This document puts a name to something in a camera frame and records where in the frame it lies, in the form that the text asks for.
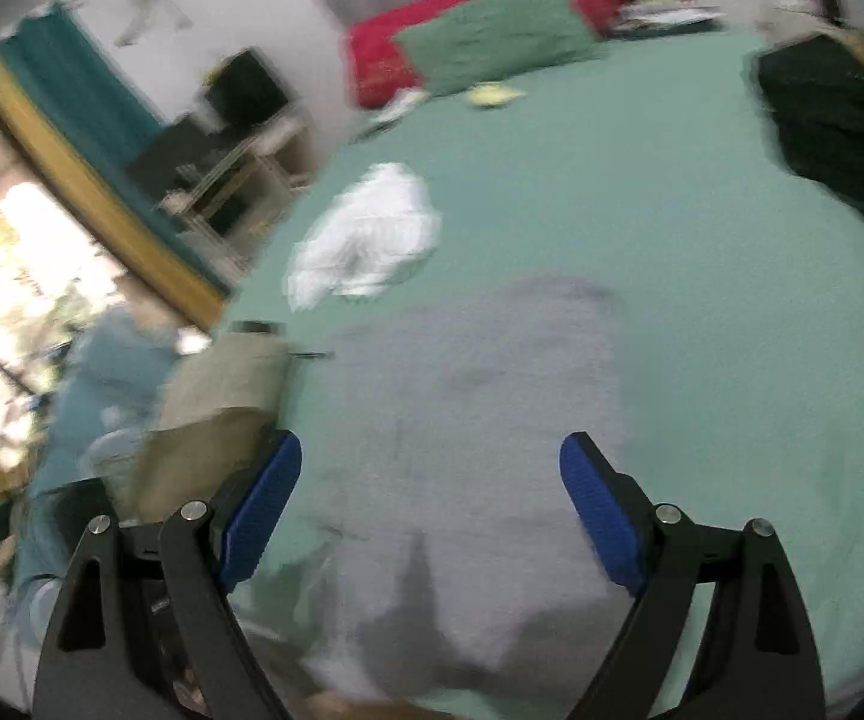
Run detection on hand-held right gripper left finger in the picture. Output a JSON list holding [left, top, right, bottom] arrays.
[[31, 429, 303, 720]]

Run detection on green pillow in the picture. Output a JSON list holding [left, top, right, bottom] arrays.
[[393, 0, 605, 97]]

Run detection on red pillow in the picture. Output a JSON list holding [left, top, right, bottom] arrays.
[[346, 0, 628, 110]]

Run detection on bed with green sheet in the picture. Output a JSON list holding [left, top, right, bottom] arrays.
[[214, 22, 864, 720]]

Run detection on stack of books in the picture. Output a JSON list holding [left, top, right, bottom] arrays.
[[612, 4, 725, 35]]

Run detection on pile of black clothes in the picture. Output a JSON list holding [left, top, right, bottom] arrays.
[[751, 34, 864, 241]]

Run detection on yellow-green small cloth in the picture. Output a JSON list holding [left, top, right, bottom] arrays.
[[468, 82, 529, 110]]

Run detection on yellow curtain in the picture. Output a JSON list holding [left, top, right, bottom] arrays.
[[0, 45, 227, 331]]

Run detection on light blue cloth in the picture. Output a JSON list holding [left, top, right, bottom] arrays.
[[8, 311, 185, 616]]

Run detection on white crumpled cloth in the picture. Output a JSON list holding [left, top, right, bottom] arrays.
[[286, 163, 442, 312]]

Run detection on black monitor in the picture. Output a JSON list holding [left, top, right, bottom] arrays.
[[126, 114, 215, 200]]

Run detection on olive green bundle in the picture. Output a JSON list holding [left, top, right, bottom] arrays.
[[132, 322, 294, 522]]

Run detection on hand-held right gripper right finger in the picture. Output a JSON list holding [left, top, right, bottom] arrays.
[[559, 431, 827, 720]]

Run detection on white computer desk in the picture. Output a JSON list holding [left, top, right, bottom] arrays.
[[158, 109, 320, 271]]

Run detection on grey hoodie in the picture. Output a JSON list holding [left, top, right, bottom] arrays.
[[282, 277, 632, 713]]

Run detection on teal curtain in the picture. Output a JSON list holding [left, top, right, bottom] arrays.
[[0, 4, 234, 293]]

